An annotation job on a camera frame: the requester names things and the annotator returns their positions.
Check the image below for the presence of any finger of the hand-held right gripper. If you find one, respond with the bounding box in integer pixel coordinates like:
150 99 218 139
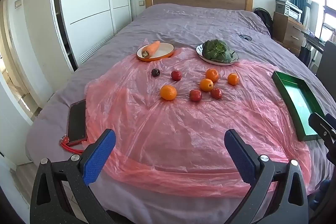
325 113 336 127
308 112 336 145

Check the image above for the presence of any red cable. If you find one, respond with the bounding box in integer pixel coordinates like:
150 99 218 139
59 136 89 154

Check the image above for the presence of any white printer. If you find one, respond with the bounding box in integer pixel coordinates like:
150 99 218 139
275 0 303 22

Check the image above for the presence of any dark chair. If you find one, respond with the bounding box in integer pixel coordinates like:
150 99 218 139
316 40 336 78

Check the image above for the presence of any black backpack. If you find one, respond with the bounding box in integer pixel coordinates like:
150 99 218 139
254 7 274 37

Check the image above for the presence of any large orange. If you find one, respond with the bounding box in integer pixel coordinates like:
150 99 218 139
160 85 177 101

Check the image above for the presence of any carrot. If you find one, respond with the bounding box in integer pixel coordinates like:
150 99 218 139
141 41 160 59

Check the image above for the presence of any wooden nightstand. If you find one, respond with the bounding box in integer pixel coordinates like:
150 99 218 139
272 11 307 57

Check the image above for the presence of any white wardrobe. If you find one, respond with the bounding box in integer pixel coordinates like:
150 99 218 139
51 0 132 72

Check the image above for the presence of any green tray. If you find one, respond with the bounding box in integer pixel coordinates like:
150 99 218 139
271 70 326 142

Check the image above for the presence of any desk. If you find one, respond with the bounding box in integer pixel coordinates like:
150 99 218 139
301 28 326 52

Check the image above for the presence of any black bag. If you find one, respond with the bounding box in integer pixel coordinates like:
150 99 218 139
299 45 312 67

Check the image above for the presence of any green leafy vegetable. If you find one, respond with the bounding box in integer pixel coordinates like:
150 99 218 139
202 39 235 62

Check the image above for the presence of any pink plastic sheet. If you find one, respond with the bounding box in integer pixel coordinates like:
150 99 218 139
84 47 319 198

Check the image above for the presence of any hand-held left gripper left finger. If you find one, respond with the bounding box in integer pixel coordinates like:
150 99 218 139
30 129 116 224

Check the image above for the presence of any orange rimmed plate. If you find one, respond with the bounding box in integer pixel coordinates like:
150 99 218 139
136 42 176 62

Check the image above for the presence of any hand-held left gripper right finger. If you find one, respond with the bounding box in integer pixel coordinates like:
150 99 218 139
224 129 309 224

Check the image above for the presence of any smartphone in red case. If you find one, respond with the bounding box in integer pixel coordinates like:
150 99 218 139
67 99 88 145

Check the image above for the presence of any white plate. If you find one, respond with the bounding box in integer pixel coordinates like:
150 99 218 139
196 44 239 66

